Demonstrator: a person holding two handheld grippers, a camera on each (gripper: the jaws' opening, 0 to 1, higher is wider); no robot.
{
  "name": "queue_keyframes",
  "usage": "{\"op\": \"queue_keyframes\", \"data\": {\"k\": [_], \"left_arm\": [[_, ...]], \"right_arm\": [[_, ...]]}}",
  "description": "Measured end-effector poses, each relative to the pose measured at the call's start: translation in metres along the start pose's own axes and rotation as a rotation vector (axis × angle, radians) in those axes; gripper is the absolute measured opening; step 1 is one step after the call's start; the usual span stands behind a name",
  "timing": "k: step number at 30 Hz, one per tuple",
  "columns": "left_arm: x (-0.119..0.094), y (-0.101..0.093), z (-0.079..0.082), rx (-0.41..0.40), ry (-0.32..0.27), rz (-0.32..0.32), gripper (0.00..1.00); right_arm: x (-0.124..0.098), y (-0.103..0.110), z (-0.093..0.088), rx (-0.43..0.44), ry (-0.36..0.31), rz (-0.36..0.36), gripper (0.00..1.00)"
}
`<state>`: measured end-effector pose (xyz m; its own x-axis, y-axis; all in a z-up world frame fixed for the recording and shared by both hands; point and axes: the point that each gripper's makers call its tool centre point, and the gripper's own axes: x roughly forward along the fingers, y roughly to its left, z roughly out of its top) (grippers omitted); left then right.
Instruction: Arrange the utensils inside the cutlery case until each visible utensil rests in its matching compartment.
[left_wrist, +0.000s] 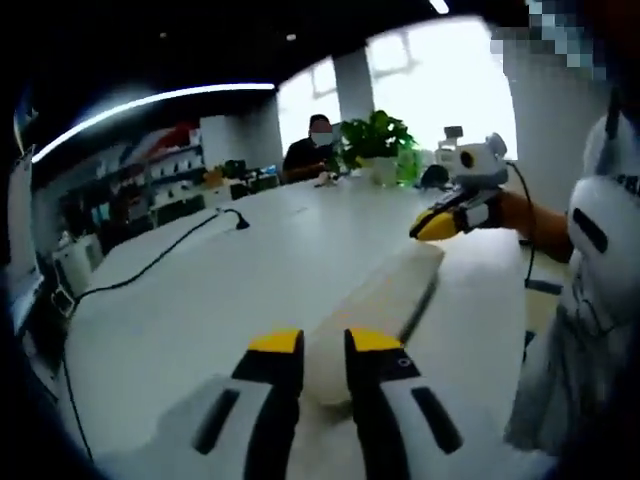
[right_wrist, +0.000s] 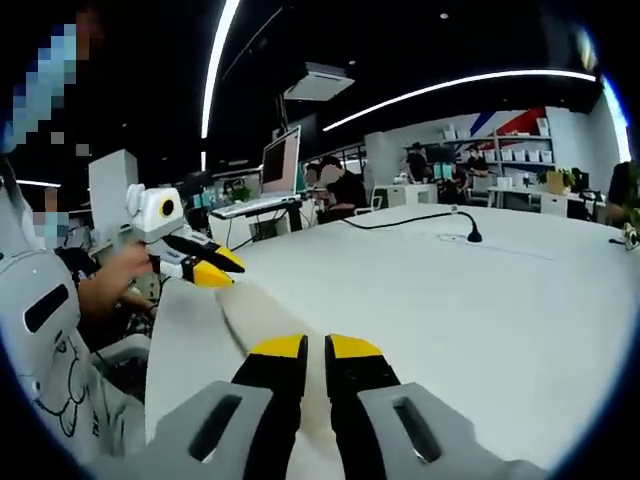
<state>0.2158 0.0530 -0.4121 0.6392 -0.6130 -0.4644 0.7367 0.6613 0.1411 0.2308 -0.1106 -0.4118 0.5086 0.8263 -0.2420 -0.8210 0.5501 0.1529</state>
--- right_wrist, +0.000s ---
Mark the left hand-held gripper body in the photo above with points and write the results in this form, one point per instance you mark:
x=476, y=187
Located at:
x=150, y=215

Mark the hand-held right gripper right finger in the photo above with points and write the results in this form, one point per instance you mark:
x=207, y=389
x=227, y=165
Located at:
x=360, y=400

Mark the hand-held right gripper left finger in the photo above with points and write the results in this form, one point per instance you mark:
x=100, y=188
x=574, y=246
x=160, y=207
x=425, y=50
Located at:
x=270, y=400

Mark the beige cutlery case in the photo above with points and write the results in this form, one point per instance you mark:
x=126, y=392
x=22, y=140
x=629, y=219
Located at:
x=247, y=336

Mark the person's left hand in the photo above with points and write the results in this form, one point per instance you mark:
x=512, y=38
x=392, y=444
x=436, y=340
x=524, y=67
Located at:
x=130, y=265

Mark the black laptop stand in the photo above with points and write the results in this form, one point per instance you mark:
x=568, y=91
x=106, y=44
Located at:
x=296, y=217

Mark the open white laptop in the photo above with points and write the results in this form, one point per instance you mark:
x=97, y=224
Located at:
x=282, y=160

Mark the long ceiling light strip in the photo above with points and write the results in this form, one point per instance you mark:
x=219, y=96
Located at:
x=211, y=70
x=500, y=76

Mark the person's white printed shirt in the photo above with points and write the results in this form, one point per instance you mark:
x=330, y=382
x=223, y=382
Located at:
x=100, y=415

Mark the white chest device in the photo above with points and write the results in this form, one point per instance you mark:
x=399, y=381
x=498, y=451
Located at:
x=30, y=350

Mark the white ceiling air conditioner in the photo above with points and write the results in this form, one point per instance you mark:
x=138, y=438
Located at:
x=320, y=82

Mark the white office desk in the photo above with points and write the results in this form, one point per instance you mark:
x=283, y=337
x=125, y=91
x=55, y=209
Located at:
x=550, y=203

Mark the shelf with white boxes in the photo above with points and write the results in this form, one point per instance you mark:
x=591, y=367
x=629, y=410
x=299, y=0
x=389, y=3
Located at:
x=515, y=152

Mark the small brown cardboard box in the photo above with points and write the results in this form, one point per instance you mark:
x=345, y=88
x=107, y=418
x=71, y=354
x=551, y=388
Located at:
x=557, y=182

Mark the small white device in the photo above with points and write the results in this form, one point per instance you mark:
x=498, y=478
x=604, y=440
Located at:
x=630, y=235

